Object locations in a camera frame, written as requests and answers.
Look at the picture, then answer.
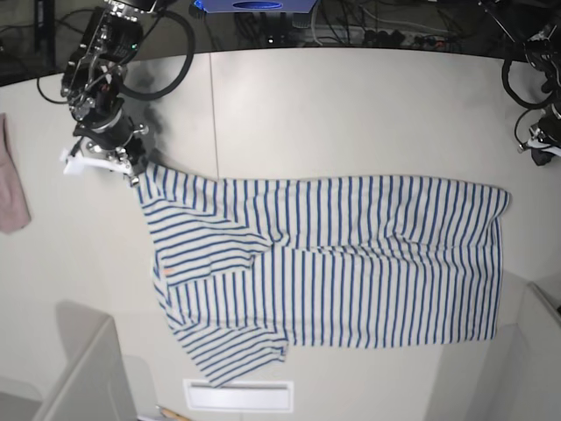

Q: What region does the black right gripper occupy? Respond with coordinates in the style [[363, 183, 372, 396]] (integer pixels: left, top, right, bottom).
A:
[[73, 112, 161, 188]]

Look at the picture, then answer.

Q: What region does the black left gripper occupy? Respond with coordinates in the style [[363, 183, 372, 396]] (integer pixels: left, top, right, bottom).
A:
[[529, 116, 560, 166]]

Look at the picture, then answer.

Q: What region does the blue white striped T-shirt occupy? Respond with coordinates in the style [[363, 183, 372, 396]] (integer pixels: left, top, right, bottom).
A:
[[136, 164, 510, 387]]

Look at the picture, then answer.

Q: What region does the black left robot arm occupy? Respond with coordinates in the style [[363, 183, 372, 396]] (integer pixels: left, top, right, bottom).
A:
[[478, 1, 560, 167]]

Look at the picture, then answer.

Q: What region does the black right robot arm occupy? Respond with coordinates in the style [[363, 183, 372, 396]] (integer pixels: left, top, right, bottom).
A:
[[59, 1, 196, 186]]

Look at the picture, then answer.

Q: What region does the pink cloth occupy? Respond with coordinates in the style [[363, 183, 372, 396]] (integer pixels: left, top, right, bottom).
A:
[[1, 113, 31, 234]]

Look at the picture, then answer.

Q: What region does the blue device at top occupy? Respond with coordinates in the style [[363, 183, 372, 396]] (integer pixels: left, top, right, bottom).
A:
[[193, 0, 316, 13]]

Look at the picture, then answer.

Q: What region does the grey right bin divider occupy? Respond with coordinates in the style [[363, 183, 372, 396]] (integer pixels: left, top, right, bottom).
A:
[[424, 280, 560, 420]]

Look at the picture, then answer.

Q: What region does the grey bin divider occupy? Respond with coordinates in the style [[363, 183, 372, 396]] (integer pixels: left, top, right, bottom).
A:
[[1, 301, 138, 420], [424, 280, 560, 420]]

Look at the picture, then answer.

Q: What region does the grey left bin divider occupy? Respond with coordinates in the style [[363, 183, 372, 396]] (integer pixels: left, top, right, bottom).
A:
[[1, 301, 138, 420]]

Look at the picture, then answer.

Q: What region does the wooden pencil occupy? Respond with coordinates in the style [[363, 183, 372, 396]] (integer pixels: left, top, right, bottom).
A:
[[156, 405, 188, 421]]

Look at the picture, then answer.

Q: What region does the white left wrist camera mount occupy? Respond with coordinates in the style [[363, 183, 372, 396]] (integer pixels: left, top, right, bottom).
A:
[[517, 137, 561, 157]]

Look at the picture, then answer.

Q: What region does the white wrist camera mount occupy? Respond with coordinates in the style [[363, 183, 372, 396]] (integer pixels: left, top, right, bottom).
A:
[[60, 149, 133, 175], [517, 137, 561, 157]]

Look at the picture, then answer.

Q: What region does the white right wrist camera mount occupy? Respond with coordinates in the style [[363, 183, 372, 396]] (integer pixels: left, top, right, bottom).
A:
[[60, 149, 133, 175]]

